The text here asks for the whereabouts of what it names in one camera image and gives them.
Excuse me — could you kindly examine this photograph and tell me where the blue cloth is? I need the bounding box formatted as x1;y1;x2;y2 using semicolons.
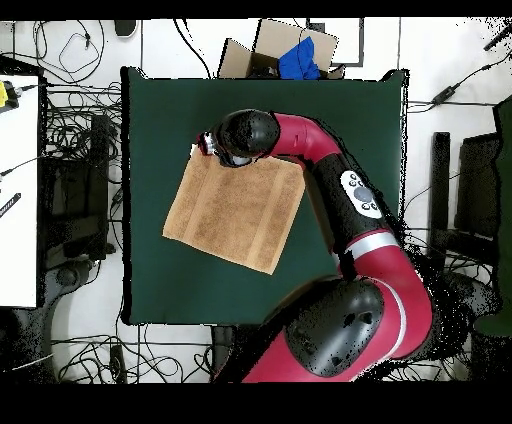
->
277;36;322;81

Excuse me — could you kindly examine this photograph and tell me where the dark green table cloth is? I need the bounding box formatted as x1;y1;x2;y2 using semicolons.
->
120;65;410;326

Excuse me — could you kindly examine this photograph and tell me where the black flat strip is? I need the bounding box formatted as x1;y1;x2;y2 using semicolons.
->
0;192;22;219

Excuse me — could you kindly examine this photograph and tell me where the black computer mouse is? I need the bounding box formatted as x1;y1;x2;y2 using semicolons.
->
114;19;138;38

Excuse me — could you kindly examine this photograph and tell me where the black equipment stand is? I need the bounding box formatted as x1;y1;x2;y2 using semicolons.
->
46;114;117;261
427;131;501;275

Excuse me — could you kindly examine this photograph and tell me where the open cardboard box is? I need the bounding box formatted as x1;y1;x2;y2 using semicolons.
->
217;18;346;80

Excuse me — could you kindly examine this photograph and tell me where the grey round stand base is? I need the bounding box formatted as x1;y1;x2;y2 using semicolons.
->
51;257;95;290

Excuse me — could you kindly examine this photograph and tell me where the white desk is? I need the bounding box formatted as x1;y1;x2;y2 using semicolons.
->
0;74;40;308

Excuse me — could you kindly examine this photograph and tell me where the black cable tangle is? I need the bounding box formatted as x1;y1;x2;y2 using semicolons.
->
399;227;501;381

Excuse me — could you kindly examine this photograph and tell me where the black power adapter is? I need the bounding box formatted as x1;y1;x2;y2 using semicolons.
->
431;84;458;106

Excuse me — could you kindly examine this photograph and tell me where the grey rectangular frame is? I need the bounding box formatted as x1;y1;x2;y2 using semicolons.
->
306;17;365;68

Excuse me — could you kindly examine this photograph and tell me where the tan terry towel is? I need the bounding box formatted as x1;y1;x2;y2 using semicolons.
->
161;148;308;276

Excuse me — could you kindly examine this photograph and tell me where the yellow black device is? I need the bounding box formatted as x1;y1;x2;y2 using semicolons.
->
0;79;20;114

